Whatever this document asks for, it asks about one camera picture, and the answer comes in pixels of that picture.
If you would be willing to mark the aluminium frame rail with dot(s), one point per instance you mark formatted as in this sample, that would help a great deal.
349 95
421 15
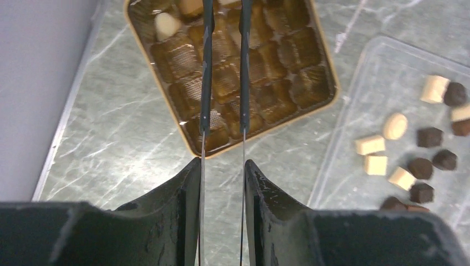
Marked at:
96 21

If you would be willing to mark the dark chocolate right lower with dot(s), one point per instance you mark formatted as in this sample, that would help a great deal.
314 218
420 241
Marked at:
422 193

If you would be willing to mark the white oval chocolate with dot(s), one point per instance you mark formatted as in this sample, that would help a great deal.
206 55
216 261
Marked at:
395 126

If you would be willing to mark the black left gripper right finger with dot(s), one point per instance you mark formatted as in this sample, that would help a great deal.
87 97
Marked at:
283 231

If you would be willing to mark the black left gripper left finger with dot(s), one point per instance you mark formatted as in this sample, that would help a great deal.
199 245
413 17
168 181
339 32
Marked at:
159 228

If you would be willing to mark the brown rectangular chocolate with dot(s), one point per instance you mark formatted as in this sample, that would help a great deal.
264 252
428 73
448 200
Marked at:
416 208

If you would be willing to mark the dark round chocolate lower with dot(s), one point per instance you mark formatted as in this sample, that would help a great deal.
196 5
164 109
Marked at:
393 204

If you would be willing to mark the dark chocolate centre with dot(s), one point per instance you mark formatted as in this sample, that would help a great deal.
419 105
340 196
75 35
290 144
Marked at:
421 168

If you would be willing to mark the white cube chocolate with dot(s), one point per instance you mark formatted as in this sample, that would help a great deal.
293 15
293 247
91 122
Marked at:
402 178
375 165
370 145

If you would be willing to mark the gold chocolate tin box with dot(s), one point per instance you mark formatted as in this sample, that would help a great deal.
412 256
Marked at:
291 73

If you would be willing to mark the dark chocolate upper middle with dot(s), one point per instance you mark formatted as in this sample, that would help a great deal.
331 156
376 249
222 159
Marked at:
429 137

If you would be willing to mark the white heart chocolate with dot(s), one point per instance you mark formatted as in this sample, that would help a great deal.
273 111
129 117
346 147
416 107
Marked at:
166 26

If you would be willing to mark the dark chocolate top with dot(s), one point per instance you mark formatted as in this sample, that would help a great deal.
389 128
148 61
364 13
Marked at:
455 95

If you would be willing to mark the dark heart chocolate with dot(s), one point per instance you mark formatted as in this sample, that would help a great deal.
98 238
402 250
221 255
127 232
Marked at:
445 160

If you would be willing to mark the clear plastic tray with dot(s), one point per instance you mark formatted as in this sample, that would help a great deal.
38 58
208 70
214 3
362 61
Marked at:
389 79

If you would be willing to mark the brown chocolate top right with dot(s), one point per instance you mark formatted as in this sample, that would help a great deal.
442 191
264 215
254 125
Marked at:
460 120

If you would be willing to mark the white square chocolate top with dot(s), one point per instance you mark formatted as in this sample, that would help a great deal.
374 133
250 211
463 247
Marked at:
434 89

